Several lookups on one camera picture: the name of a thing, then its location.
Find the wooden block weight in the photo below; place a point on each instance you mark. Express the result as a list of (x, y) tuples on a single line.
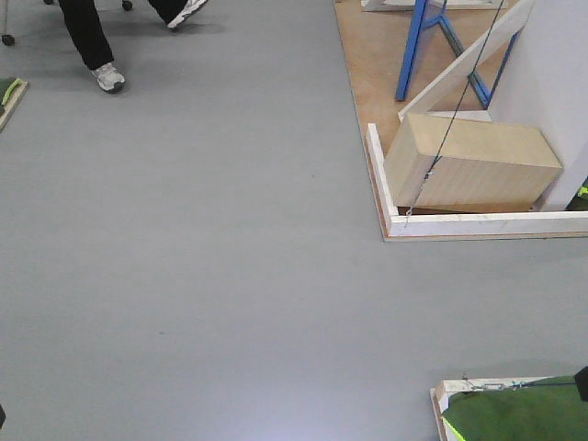
[(468, 165)]

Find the white diagonal wooden brace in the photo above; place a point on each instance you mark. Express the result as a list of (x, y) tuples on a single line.
[(479, 51)]

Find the plywood base platform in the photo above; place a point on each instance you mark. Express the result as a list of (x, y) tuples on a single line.
[(373, 44)]

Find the person in black trousers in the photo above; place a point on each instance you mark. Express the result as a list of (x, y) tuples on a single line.
[(84, 27)]

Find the green sandbag far left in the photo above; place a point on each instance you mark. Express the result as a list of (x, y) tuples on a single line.
[(8, 85)]

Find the green sandbag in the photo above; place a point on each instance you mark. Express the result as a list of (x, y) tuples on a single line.
[(544, 409), (8, 85)]

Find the green sandbag near right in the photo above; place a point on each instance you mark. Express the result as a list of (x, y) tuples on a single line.
[(544, 409)]

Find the black robot part right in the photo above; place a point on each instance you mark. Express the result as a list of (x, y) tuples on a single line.
[(581, 382)]

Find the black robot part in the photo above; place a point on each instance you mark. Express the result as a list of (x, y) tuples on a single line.
[(581, 382), (2, 417)]

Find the black robot part left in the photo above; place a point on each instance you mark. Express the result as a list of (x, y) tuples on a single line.
[(2, 417)]

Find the white wooden border frame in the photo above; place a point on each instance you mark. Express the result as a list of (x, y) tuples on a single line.
[(461, 227)]

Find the blue metal support frame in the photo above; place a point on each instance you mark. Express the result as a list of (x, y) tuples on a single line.
[(429, 14)]

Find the white wall panel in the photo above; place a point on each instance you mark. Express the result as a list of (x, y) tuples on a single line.
[(544, 85)]

